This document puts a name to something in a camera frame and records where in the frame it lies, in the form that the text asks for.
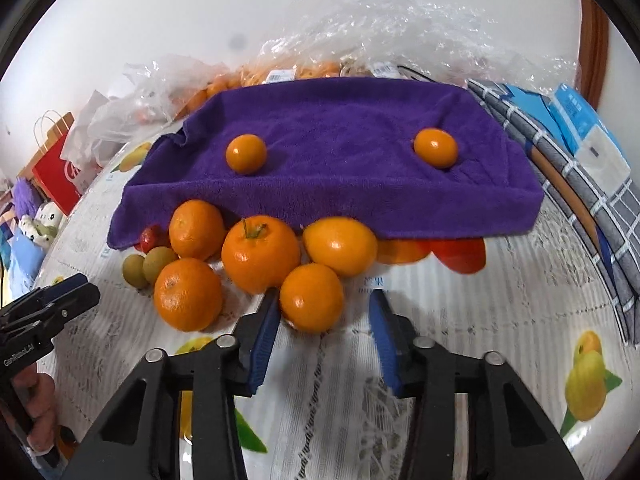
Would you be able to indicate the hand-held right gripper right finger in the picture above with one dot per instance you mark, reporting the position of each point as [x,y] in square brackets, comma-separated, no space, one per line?
[381,340]

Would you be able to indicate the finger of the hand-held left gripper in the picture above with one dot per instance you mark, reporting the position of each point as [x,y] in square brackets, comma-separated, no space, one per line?
[67,284]
[75,302]

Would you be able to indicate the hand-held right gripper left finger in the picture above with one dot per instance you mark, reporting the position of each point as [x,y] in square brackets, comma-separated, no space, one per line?
[265,340]

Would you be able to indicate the orange with green stem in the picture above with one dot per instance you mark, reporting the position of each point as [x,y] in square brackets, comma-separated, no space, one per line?
[260,255]

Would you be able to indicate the small red tomato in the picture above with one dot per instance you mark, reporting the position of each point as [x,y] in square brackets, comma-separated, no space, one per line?
[149,239]

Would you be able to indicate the oval orange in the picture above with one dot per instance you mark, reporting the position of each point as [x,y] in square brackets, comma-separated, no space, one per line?
[340,246]

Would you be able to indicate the person's left hand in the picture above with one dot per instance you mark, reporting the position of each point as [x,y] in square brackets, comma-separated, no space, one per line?
[37,400]

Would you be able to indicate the white plush toy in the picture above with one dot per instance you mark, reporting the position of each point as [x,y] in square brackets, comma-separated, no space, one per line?
[42,222]

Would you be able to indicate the purple plush toy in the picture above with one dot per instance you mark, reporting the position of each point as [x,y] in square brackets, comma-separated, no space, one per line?
[26,197]

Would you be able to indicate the red paper bag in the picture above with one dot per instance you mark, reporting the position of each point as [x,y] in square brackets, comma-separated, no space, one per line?
[55,170]

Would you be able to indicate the fruit printed tablecloth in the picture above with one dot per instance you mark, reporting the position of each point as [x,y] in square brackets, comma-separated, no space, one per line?
[500,310]

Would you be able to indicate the white plastic bag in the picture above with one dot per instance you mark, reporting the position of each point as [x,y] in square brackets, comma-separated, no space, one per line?
[95,125]

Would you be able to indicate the small orange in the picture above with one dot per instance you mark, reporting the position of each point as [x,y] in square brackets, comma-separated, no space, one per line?
[246,154]
[436,147]

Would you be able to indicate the purple towel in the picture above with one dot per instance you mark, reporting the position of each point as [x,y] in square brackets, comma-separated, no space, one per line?
[340,125]

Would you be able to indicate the crumpled clear plastic bag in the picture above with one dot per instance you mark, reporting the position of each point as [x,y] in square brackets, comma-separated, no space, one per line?
[170,77]

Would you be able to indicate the brown wooden stick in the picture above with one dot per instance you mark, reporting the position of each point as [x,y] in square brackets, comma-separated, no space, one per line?
[565,195]

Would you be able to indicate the grey plaid cloth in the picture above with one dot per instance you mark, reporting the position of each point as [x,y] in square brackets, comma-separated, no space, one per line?
[600,220]

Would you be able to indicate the bag of small oranges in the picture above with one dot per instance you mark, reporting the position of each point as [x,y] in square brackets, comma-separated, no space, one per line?
[260,75]

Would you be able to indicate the blue paper packet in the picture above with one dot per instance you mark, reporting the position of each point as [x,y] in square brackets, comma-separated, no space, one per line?
[530,102]

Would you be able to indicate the blue tissue pack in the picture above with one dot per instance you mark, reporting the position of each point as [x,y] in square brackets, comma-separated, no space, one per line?
[590,130]

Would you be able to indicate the large clear plastic bag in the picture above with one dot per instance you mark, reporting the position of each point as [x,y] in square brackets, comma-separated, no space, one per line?
[400,25]

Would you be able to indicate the wooden door frame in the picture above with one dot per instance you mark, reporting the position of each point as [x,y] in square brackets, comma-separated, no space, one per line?
[595,45]

